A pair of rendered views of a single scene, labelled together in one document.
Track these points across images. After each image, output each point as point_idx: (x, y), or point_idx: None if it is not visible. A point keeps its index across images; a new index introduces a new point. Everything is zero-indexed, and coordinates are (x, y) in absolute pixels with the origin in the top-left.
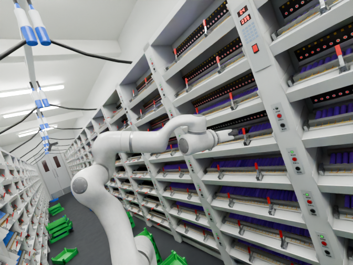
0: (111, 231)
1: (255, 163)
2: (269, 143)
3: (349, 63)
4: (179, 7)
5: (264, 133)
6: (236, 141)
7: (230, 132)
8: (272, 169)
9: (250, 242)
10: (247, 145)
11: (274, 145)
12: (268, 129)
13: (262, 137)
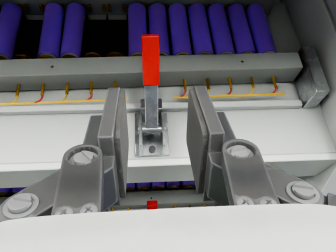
0: None
1: (153, 206)
2: (294, 153)
3: None
4: None
5: (238, 79)
6: (54, 102)
7: (125, 112)
8: (195, 204)
9: None
10: (158, 153)
11: (314, 164)
12: (269, 61)
13: (236, 104)
